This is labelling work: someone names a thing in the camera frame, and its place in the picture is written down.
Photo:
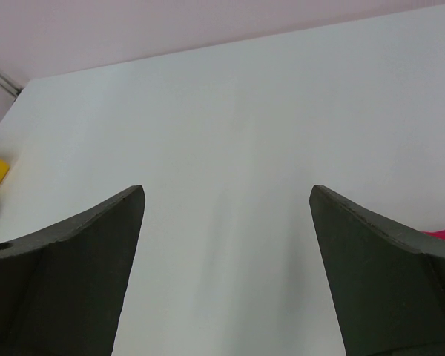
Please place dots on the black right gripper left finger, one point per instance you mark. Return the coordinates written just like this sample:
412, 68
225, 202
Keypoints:
62, 288

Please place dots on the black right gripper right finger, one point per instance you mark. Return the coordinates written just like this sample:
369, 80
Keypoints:
387, 280

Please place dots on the aluminium frame post left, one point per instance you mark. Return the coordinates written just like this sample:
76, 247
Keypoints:
9, 85

